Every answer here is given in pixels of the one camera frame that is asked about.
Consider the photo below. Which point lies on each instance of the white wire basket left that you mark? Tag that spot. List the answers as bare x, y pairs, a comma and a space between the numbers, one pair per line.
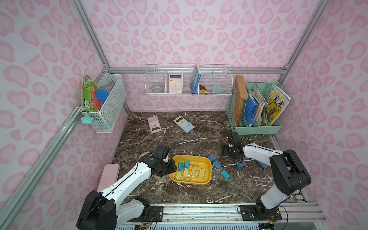
105, 119

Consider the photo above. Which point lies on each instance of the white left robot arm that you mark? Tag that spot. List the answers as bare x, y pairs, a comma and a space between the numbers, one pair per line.
105, 210

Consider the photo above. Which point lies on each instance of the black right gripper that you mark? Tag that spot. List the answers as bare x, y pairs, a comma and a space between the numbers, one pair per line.
230, 151

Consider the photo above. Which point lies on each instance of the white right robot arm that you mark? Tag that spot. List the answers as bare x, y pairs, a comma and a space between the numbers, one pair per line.
289, 176

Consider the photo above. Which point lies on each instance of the pink pencil case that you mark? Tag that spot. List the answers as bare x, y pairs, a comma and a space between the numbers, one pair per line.
109, 176

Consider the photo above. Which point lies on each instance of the teal binder clip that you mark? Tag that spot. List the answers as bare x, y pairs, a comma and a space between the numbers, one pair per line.
181, 166
189, 164
225, 174

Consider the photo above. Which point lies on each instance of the yellow art magazine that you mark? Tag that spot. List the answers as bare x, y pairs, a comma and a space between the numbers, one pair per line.
278, 101

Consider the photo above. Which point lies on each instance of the yellow blue calculator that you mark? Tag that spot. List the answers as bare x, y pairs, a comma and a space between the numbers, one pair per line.
185, 125

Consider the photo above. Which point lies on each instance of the white tape roll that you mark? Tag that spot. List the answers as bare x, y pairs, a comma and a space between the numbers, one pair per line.
147, 153

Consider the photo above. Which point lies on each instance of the blue book in basket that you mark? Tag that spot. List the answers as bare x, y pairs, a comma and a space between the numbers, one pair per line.
194, 84

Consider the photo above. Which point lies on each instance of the blue binder clip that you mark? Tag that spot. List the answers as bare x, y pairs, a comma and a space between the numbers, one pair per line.
212, 158
216, 164
240, 165

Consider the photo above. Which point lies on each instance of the yellow plastic storage box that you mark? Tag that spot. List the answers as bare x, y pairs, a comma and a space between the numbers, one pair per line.
203, 163

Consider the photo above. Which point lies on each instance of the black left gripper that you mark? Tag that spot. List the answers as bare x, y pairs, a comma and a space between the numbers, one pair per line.
168, 167

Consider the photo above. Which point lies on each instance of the green plastic file organizer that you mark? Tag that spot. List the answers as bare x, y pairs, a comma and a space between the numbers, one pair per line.
255, 129

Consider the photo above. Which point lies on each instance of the metal base rail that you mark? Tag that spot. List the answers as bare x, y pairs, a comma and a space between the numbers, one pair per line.
291, 216

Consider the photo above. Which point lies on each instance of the yellow binder clip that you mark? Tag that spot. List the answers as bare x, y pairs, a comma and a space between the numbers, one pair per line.
187, 173
180, 177
199, 173

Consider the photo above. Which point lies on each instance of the mint star toy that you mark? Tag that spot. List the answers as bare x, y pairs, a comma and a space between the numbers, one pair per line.
87, 119

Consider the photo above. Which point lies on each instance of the pink calculator in basket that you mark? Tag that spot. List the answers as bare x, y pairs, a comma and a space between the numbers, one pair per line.
175, 83

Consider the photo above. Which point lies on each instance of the pink calculator on table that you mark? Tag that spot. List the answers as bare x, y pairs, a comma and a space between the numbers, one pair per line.
154, 125

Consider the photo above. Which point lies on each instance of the yellow black small tool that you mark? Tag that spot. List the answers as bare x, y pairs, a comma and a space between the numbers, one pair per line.
203, 89

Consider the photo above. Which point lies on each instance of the blue round disc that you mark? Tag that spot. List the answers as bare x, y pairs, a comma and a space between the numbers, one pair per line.
102, 95

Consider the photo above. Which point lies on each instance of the clear tape roll in basket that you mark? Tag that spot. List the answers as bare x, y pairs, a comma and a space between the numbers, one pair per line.
158, 89

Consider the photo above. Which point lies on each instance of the brown folder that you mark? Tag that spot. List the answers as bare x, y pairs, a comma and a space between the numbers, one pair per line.
241, 95

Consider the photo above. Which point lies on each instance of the green snack package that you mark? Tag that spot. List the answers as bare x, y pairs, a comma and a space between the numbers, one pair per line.
89, 100

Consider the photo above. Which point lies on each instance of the blue folder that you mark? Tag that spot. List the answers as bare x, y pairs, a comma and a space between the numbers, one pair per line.
250, 110

